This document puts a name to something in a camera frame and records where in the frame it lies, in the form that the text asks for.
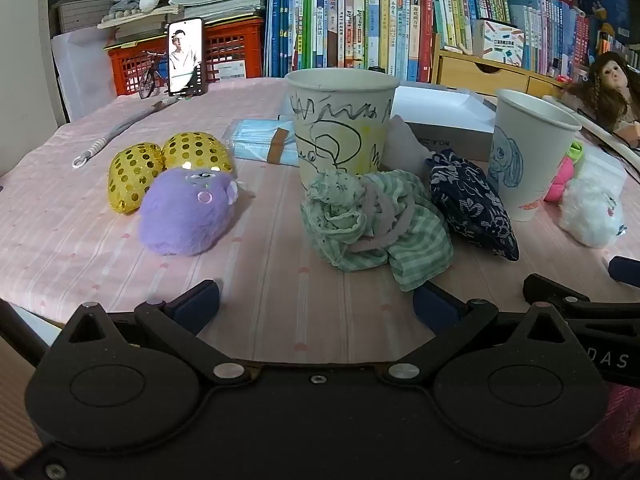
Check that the wooden drawer organiser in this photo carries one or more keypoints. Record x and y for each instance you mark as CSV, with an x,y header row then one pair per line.
x,y
480,74

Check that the red plastic crate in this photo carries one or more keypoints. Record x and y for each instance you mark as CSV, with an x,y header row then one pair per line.
x,y
230,50

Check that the paper cup with blue drawing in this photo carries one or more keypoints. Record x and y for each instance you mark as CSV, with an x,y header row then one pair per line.
x,y
530,150

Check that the white mesh basket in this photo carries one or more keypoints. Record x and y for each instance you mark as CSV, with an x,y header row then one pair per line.
x,y
82,15

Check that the blue face mask pack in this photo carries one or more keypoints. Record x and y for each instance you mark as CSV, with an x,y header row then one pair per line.
x,y
255,142

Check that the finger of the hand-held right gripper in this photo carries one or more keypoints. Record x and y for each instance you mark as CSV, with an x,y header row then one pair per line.
x,y
542,286
626,269

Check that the row of slim paperback books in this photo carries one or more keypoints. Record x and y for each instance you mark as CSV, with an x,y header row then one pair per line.
x,y
545,25

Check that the translucent white storage bin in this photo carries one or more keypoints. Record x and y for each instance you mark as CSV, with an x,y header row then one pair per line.
x,y
80,70

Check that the black metal table frame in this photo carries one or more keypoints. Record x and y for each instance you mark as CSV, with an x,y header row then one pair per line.
x,y
20,330

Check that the navy floral cloth pouch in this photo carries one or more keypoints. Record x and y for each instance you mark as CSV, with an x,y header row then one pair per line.
x,y
470,205

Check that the scribbled paper cup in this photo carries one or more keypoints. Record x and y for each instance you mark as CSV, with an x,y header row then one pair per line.
x,y
340,125

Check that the white printed box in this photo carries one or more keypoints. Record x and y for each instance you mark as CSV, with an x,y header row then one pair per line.
x,y
502,42

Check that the black smartphone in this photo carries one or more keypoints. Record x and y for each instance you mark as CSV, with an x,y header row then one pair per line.
x,y
186,55

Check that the brown-haired doll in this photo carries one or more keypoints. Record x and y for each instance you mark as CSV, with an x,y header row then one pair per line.
x,y
607,90

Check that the grey box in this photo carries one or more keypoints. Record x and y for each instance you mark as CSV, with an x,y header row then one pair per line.
x,y
440,115

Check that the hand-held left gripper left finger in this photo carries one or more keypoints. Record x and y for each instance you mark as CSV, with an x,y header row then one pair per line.
x,y
197,305

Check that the miniature bicycle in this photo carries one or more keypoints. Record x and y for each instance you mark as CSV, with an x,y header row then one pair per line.
x,y
150,77

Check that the row of tall picture books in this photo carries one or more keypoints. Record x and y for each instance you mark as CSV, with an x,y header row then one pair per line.
x,y
350,25

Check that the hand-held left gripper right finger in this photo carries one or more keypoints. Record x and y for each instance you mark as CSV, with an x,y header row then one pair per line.
x,y
435,307

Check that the white fluffy plush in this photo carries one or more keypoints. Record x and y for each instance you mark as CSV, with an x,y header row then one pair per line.
x,y
590,212

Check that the white padded plastic pack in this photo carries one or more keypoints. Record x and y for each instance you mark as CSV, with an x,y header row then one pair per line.
x,y
607,167

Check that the pink plush ball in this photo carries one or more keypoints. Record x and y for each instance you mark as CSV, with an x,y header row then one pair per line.
x,y
557,180

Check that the white cloth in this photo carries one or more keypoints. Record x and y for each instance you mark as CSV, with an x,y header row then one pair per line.
x,y
405,140

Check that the person's pink clothing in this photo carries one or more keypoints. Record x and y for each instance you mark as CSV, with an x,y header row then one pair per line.
x,y
617,425

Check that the gold sequin pouch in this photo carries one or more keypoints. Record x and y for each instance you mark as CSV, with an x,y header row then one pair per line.
x,y
197,152
135,182

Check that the green checked cloth bundle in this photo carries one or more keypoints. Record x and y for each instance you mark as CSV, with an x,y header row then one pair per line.
x,y
375,225

